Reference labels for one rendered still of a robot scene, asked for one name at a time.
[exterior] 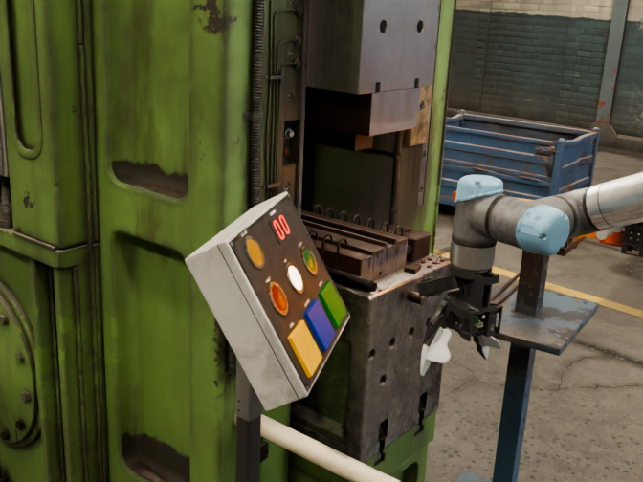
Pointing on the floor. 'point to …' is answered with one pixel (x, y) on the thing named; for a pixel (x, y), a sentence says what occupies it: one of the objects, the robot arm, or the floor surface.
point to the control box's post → (247, 428)
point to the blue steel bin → (517, 156)
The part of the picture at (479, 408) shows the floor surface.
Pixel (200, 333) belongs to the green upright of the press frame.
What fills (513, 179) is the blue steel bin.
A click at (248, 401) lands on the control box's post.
